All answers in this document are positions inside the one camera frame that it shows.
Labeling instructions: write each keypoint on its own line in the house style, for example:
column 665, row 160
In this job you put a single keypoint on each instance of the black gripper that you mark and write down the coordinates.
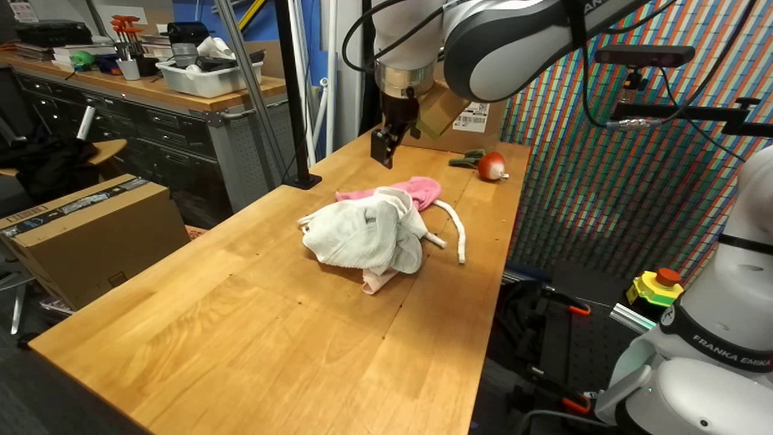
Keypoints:
column 400, row 114

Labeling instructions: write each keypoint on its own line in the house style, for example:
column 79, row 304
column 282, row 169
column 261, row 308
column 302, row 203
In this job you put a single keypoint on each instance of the pink cloth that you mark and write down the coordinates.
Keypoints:
column 422, row 192

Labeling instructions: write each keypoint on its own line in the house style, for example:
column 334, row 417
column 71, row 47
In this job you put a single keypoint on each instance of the white towel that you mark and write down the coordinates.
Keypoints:
column 363, row 233

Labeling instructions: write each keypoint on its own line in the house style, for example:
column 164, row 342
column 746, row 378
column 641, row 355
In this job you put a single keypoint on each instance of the red toy vegetable green leaves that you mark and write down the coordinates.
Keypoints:
column 490, row 168

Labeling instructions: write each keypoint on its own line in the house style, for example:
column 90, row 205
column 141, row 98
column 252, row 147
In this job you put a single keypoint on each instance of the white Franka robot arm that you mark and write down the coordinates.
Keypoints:
column 514, row 48

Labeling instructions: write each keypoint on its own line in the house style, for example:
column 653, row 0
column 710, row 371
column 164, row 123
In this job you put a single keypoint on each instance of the cardboard box with white labels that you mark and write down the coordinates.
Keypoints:
column 473, row 118

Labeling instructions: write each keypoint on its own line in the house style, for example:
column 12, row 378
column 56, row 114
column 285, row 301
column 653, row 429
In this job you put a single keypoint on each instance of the black pole stand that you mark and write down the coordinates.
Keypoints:
column 293, row 98

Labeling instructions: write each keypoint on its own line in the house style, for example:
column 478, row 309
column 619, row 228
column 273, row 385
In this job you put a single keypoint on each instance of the grey metal pole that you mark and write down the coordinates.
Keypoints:
column 250, row 87

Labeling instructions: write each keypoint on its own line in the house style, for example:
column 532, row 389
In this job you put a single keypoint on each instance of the white plastic bin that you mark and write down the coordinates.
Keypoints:
column 206, row 79

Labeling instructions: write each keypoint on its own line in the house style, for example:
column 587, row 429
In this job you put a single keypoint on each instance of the white crumpled cloth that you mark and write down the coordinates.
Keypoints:
column 214, row 48

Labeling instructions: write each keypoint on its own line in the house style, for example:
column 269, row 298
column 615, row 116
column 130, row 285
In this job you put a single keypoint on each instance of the black bulky item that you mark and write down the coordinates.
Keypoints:
column 188, row 34

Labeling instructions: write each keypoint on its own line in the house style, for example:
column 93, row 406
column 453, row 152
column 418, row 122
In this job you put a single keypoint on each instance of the wooden top workbench with drawers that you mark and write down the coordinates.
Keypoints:
column 146, row 133

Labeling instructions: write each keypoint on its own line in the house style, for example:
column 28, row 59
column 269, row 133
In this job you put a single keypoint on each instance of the orange black clamp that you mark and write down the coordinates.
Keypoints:
column 578, row 308
column 576, row 403

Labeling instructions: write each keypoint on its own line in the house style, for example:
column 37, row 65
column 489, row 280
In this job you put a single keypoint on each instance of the white cup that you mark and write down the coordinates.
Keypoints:
column 128, row 69

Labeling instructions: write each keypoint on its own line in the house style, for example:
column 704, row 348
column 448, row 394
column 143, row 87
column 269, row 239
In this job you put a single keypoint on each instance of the wooden stool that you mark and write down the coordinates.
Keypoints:
column 110, row 151

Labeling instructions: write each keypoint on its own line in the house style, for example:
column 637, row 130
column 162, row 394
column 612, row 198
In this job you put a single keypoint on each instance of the orange tool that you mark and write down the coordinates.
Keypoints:
column 127, row 27

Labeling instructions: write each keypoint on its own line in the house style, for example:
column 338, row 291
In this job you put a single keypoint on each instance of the aluminium profile piece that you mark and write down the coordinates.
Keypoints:
column 630, row 316

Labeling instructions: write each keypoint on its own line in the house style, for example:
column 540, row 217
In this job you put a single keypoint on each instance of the yellow red emergency stop button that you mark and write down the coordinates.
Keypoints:
column 653, row 288

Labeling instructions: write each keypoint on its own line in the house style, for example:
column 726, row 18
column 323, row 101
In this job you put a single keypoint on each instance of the cardboard box with black tape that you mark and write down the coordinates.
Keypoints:
column 88, row 241

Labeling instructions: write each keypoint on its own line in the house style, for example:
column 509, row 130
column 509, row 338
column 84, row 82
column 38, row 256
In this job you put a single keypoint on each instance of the green small item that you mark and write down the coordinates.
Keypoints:
column 82, row 59

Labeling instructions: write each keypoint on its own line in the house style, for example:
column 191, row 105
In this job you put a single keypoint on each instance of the black bag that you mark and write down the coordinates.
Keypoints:
column 50, row 169

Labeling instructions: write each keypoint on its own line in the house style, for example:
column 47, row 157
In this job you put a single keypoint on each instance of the black flat device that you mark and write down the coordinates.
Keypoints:
column 50, row 34

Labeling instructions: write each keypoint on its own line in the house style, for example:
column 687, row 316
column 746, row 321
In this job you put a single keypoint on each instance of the white frame pole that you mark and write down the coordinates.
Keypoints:
column 329, row 79

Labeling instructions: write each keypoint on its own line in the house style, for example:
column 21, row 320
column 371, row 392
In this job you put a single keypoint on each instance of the black stereo camera bar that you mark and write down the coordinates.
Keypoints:
column 643, row 56

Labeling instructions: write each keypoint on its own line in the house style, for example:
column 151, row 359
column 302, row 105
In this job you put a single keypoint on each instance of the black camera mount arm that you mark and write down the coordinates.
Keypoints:
column 677, row 111

